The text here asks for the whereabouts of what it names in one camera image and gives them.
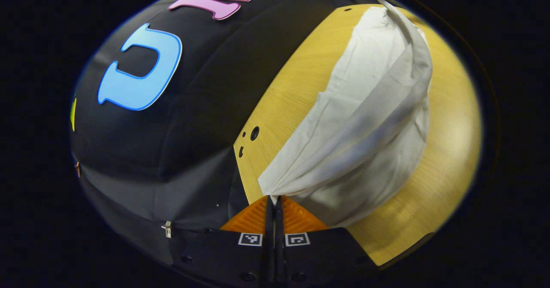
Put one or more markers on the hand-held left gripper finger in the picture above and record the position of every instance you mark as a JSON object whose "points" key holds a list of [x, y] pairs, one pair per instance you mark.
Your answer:
{"points": [[279, 236], [268, 236]]}

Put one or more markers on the white jeans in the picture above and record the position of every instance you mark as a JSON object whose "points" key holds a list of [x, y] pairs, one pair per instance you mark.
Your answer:
{"points": [[365, 120]]}

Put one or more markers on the row of small backdrop clips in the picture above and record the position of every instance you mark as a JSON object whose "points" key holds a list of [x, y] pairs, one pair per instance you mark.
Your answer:
{"points": [[167, 228]]}

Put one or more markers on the black backdrop cloth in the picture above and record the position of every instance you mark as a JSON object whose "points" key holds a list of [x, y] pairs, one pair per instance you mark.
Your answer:
{"points": [[206, 107]]}

